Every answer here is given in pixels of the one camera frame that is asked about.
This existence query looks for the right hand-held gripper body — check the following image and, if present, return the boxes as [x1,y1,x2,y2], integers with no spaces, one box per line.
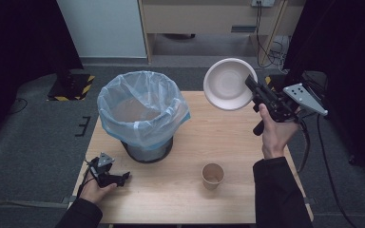
[252,82,329,137]

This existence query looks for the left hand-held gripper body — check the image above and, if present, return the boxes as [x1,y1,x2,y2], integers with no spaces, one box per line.
[86,152,122,189]

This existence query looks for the white paper bowl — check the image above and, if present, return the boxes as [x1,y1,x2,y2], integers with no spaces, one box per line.
[202,57,259,112]

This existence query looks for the black mesh trash bin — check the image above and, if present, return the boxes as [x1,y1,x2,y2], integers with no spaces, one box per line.
[120,135,175,164]

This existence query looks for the trash bin with plastic liner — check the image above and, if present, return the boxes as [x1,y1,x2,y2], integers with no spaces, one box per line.
[96,70,192,152]

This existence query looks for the person's left hand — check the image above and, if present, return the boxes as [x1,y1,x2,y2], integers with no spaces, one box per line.
[79,178,118,205]

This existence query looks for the person's right hand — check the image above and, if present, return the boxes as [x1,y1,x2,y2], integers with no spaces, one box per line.
[259,103,300,161]

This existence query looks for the black stand base yellow stripes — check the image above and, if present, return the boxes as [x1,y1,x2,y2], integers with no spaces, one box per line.
[46,73,96,103]
[263,74,289,96]

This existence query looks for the black curtain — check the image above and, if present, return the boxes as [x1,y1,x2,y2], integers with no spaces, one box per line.
[282,0,365,188]
[0,0,85,150]

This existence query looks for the brown paper cup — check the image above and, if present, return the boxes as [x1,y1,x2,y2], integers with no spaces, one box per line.
[201,162,226,192]

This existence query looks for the white panel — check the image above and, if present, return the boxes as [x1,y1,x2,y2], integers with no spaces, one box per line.
[55,0,148,59]

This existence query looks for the left hand-held gripper cable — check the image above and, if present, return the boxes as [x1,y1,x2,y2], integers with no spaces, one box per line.
[75,160,95,199]

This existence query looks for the hand-held gripper cable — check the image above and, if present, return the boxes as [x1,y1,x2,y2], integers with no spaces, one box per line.
[295,108,312,174]
[75,160,95,199]

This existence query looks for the white cable bundle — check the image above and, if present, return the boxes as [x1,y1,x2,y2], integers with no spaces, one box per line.
[270,34,292,73]

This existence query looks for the right hand-held gripper cable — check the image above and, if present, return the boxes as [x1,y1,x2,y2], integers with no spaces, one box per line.
[295,108,312,174]

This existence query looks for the black cable from socket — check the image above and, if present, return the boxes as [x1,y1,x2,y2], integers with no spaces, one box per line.
[254,2,279,69]

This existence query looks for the long black floor cable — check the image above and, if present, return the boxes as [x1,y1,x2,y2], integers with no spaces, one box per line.
[316,113,359,228]

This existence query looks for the grey wall socket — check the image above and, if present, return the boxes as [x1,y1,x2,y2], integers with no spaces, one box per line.
[250,0,277,9]

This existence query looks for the thin black floor cable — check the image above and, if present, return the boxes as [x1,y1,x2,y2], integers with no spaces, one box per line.
[9,97,29,116]

